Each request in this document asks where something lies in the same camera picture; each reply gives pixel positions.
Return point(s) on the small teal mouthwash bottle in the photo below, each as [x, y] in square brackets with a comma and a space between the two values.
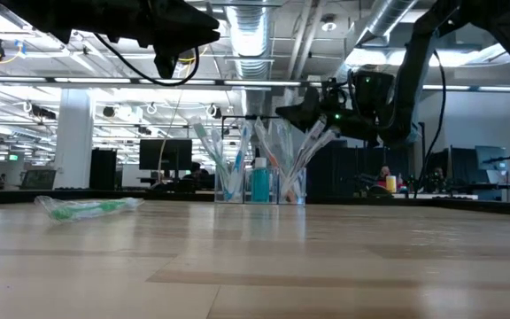
[260, 186]

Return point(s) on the white pillar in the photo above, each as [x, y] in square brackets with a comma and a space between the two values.
[73, 142]

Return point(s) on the black cabinet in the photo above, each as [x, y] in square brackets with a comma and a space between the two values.
[103, 170]

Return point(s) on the black monitor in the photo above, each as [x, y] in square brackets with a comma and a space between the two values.
[157, 155]

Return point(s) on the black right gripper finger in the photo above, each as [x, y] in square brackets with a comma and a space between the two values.
[303, 115]

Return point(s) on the orange toothbrush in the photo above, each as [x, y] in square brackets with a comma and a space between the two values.
[266, 146]

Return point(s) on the dark laptop screen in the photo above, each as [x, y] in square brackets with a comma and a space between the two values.
[38, 179]

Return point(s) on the grey-blue monitor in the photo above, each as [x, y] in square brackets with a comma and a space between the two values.
[489, 155]

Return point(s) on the black aluminium table frame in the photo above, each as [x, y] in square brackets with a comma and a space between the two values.
[458, 206]

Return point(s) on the yellow cup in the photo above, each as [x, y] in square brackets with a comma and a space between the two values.
[391, 184]

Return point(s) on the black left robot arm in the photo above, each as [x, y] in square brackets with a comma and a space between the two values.
[82, 15]

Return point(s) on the silver ceiling duct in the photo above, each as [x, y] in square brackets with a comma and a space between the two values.
[250, 40]

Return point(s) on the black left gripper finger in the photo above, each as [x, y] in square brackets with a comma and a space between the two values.
[197, 22]
[193, 39]

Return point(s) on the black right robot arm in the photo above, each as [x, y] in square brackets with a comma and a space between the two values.
[414, 66]

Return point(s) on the clear acrylic organizer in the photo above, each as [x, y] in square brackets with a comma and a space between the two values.
[275, 190]

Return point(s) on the black partition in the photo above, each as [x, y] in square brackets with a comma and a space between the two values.
[348, 173]
[458, 168]

